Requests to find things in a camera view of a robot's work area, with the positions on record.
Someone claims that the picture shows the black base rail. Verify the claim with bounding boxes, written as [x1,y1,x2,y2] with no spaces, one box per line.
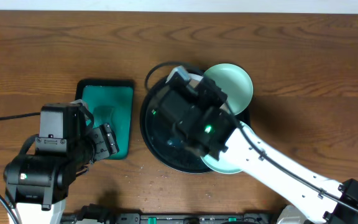
[60,204,273,224]

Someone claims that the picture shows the rectangular green water tray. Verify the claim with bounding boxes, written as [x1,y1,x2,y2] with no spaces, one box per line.
[75,78,134,160]

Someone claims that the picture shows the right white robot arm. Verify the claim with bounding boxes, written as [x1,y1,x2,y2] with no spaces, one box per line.
[156,67,358,223]

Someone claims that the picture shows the round black serving tray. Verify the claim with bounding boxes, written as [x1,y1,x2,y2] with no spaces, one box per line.
[139,68,251,174]

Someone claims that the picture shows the white plate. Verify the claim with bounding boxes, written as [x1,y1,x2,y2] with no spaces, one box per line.
[189,73,203,88]

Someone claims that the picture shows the mint green plate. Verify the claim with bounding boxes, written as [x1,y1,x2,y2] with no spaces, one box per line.
[201,155,243,174]
[204,63,254,115]

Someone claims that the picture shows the green scrubbing sponge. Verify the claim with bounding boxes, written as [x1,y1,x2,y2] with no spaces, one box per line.
[93,106,114,126]

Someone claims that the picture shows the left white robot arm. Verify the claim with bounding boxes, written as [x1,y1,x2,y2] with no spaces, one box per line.
[4,101,119,223]

